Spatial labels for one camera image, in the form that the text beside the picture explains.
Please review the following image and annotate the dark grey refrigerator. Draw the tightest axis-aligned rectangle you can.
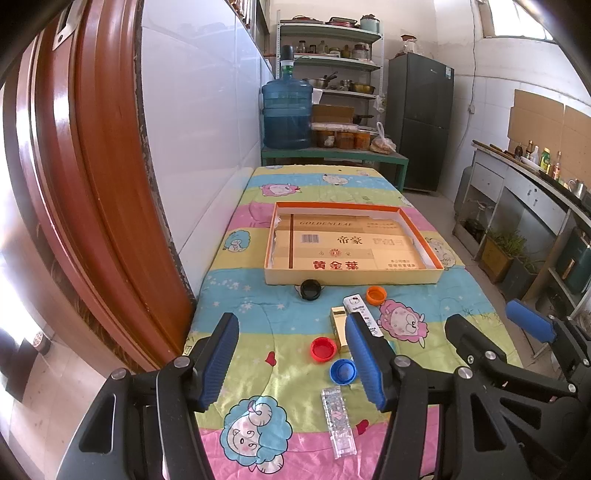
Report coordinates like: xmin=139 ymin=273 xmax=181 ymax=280
xmin=385 ymin=53 xmax=455 ymax=192

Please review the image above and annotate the orange bottle cap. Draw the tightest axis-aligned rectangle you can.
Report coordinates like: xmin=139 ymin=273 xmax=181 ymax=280
xmin=366 ymin=285 xmax=388 ymax=307

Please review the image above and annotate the grey kitchen counter cabinet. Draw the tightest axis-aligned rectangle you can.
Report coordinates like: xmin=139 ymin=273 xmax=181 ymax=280
xmin=453 ymin=144 xmax=590 ymax=316

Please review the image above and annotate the blue bottle cap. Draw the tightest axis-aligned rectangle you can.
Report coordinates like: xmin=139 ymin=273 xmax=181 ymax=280
xmin=329 ymin=359 xmax=358 ymax=386

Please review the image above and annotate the white metal shelf rack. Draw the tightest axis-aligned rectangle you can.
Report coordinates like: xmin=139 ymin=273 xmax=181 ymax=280
xmin=276 ymin=11 xmax=386 ymax=128

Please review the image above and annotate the brown wooden door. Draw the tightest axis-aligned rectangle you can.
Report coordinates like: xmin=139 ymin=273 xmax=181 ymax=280
xmin=1 ymin=1 xmax=194 ymax=375

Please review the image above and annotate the blue water jug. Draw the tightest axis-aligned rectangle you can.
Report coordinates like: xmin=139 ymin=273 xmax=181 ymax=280
xmin=262 ymin=45 xmax=314 ymax=150

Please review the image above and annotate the black bottle cap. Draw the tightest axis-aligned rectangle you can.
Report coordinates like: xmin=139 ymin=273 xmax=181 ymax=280
xmin=300 ymin=279 xmax=322 ymax=301

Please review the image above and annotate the colourful cartoon sheep bedsheet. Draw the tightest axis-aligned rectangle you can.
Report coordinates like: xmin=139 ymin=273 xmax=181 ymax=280
xmin=187 ymin=165 xmax=520 ymax=479

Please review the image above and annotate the plastic bag of buns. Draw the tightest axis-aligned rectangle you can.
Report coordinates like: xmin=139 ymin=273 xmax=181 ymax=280
xmin=370 ymin=121 xmax=397 ymax=155

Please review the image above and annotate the clear glitter rectangular box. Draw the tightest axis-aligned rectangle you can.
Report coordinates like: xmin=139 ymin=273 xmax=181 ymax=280
xmin=322 ymin=386 xmax=356 ymax=460

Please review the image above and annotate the green low bench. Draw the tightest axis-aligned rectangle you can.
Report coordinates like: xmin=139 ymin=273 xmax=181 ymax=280
xmin=260 ymin=147 xmax=409 ymax=190

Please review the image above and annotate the red bottle cap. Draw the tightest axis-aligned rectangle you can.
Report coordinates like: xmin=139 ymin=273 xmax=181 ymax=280
xmin=310 ymin=337 xmax=338 ymax=363

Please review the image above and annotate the white Hello Kitty box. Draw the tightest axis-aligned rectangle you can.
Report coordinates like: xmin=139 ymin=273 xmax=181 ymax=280
xmin=342 ymin=294 xmax=384 ymax=337

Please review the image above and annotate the shallow orange-rimmed cardboard box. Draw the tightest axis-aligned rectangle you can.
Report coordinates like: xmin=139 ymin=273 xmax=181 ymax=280
xmin=263 ymin=202 xmax=445 ymax=286

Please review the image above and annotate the gold rectangular box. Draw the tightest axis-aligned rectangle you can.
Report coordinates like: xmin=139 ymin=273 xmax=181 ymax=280
xmin=331 ymin=305 xmax=349 ymax=352

